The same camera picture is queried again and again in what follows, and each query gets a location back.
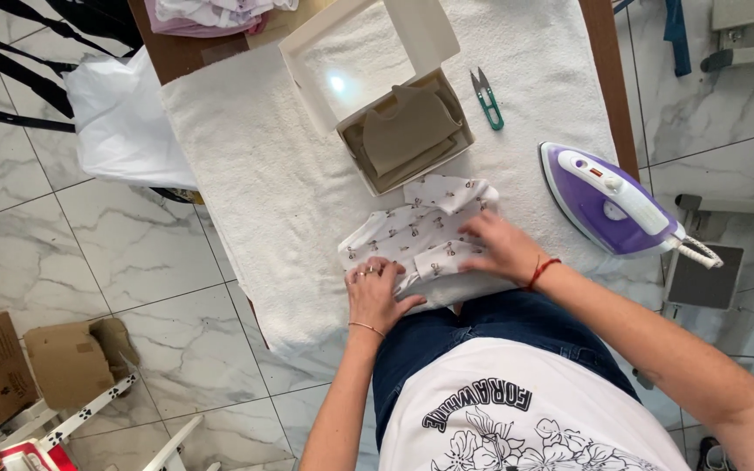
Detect white open gift box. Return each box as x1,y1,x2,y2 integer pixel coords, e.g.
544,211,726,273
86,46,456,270
278,0,476,197

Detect white paw print stool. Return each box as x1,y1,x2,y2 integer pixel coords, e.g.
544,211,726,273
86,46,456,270
0,370,221,471

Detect black metal chair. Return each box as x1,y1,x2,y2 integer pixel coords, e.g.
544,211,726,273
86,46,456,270
0,0,145,134

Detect purple and white iron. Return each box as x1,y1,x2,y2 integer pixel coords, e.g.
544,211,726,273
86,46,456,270
538,141,725,270

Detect person's right hand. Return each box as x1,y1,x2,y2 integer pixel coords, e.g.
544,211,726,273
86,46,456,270
458,211,552,289

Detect open brown cardboard box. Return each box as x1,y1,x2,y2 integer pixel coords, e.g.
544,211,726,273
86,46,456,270
22,318,141,412

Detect person's white printed t-shirt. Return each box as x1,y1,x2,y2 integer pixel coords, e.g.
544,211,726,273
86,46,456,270
378,338,692,471

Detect white printed baby garment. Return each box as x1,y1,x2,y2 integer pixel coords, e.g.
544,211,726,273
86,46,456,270
338,174,502,297

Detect thin gold bracelet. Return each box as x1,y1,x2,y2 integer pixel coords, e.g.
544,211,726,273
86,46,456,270
348,321,387,340

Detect white plastic bag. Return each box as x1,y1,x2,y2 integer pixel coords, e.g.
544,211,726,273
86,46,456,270
63,47,200,192

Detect person's left hand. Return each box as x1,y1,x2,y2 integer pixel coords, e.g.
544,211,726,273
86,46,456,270
344,256,428,337

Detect green thread snips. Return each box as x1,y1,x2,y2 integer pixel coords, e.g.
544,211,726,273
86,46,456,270
470,67,505,132

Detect white furniture frame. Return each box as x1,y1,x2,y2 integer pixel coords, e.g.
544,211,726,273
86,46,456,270
700,0,754,74

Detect red string bracelet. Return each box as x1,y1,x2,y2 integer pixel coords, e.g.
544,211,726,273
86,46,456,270
525,256,562,293

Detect white terry towel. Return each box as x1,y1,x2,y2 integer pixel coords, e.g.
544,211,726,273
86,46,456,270
158,0,666,357

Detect pile of folded baby clothes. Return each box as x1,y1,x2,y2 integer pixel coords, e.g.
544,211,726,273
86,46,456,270
144,0,299,39

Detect person's blue jeans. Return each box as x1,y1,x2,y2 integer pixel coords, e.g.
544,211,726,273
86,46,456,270
372,289,642,452

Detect folded beige fabric pieces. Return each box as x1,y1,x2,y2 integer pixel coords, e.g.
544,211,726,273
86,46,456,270
342,77,471,195

